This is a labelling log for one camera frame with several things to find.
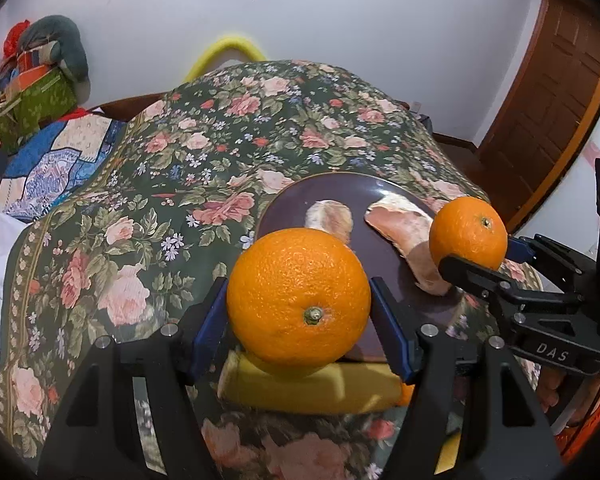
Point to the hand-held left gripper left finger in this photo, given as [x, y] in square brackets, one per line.
[209, 327]

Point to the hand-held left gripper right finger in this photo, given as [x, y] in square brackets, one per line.
[396, 332]

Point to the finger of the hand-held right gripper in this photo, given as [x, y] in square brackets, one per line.
[480, 277]
[520, 250]

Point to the small orange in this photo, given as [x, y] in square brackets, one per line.
[467, 232]

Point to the large orange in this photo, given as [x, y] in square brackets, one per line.
[295, 290]

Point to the dark purple plate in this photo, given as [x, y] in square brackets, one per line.
[290, 205]

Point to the person's right hand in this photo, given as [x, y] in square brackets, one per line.
[550, 390]

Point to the partly hidden orange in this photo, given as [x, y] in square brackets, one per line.
[408, 394]

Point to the long pale fruit peel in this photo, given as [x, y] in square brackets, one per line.
[410, 235]

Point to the yellow banana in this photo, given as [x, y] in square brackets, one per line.
[290, 391]
[450, 456]

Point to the small pale fruit peel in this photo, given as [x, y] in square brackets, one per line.
[330, 217]

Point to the brown wooden door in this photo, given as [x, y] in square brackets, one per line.
[545, 110]

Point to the floral dark green blanket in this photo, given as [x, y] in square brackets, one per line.
[180, 160]

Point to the blue patchwork quilt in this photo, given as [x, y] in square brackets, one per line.
[55, 160]

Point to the yellow foam tube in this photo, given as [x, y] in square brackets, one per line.
[215, 52]

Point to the green patterned box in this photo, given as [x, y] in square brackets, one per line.
[35, 107]

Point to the grey plush cushion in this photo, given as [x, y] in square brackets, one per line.
[65, 42]

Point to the red fabric bundle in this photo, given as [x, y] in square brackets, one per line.
[16, 35]

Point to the wooden bed frame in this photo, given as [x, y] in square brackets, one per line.
[125, 105]

